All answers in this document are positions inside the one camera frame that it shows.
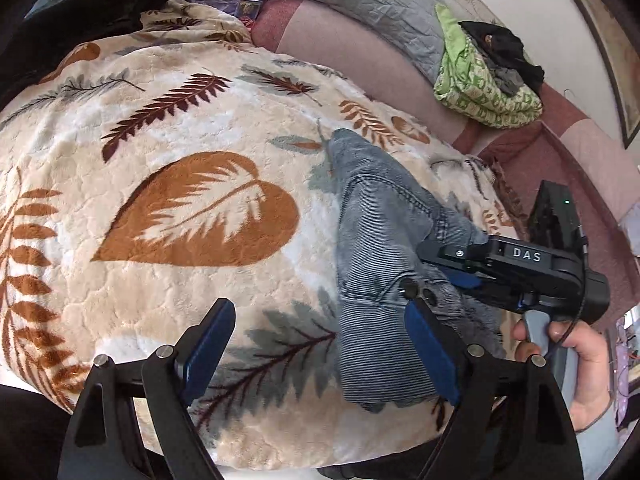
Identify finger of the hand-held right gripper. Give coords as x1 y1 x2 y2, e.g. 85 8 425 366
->
399 266 485 309
416 239 490 273

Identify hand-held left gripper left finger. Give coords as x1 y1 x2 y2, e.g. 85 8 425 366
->
57 297 237 480

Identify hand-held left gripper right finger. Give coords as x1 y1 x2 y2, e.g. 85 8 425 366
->
404 300 583 480

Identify light blue denim pants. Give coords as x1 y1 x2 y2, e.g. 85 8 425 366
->
327 127 506 413

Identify person's right hand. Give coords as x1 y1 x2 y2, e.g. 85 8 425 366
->
510 319 615 432

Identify green patterned cloth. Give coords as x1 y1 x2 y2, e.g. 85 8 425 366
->
432 2 545 128

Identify person's dark clothing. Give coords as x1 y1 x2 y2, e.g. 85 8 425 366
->
0 385 151 480

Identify black crumpled garment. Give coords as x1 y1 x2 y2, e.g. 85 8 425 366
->
457 20 546 96

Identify cream leaf-print fleece blanket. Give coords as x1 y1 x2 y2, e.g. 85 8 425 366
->
0 0 516 471

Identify purple printed packet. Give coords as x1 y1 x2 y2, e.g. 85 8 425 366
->
190 0 267 23

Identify black cloth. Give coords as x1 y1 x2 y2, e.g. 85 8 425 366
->
0 0 173 108

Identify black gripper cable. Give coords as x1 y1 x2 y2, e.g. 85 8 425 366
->
545 222 593 361

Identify framed wall picture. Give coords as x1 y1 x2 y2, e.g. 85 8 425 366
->
545 0 640 148

